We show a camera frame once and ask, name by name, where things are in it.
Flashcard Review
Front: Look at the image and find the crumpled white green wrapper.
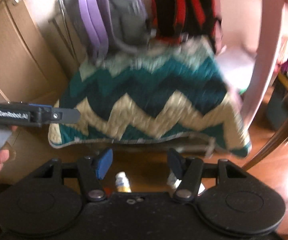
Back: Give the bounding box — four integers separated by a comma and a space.
167, 171, 206, 194

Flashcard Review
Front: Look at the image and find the white yellow drink bottle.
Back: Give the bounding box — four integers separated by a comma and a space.
115, 171, 132, 193

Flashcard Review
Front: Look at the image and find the beige wardrobe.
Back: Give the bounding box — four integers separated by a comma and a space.
0, 0, 90, 111

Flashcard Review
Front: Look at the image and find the green and cream zigzag quilt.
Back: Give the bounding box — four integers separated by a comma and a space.
48, 37, 252, 158

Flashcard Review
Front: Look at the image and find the grey purple backpack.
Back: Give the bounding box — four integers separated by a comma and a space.
63, 0, 150, 63

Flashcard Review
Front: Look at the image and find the black red backpack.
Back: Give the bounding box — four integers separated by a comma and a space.
151, 0, 222, 53

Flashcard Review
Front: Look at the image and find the metal bed frame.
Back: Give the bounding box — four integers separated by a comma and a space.
86, 137, 215, 156

